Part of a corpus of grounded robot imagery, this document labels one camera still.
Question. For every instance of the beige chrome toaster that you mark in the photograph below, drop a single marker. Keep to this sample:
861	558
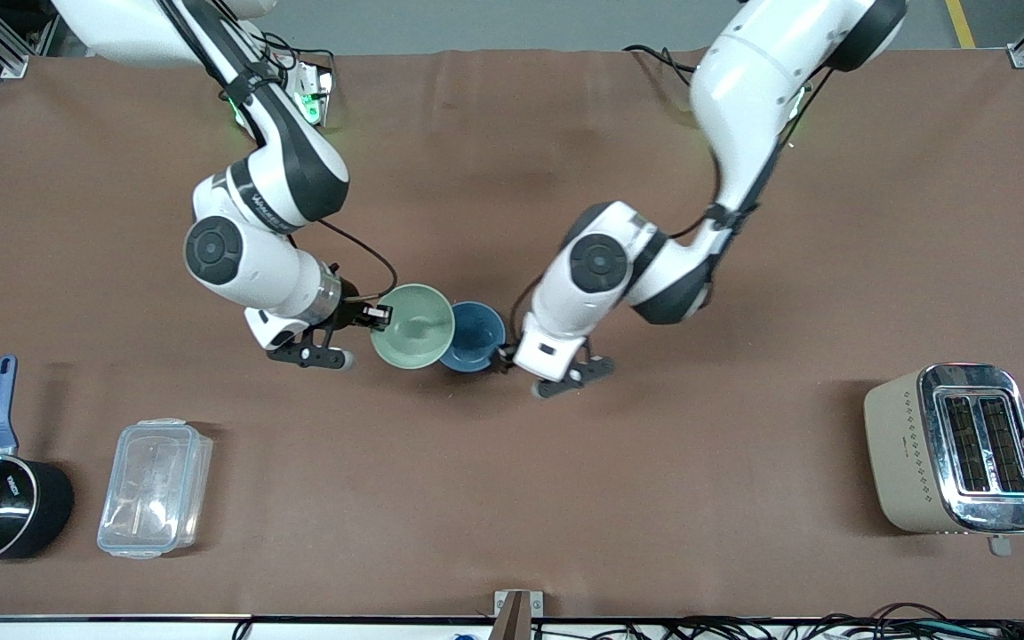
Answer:
908	453

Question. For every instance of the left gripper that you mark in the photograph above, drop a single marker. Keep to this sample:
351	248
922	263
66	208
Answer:
505	356

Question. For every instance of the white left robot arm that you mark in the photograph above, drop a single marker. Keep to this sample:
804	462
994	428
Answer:
743	89

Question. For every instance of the base connector box green light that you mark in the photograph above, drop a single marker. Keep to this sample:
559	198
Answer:
316	89

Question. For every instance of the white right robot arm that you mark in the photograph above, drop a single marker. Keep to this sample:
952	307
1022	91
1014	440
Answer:
290	169

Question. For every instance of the blue bowl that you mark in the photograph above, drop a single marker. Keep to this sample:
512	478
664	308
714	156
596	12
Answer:
481	333

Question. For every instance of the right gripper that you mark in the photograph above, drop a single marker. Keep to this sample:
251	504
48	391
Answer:
353	311

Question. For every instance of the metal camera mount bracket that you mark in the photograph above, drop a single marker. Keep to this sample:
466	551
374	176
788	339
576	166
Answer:
512	618

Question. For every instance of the green bowl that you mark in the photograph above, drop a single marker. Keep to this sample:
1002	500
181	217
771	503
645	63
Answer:
412	327

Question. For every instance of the brown table mat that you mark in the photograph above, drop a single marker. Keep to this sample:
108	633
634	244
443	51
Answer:
512	498

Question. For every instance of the clear plastic lidded container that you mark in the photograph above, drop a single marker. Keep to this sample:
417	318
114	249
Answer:
152	489

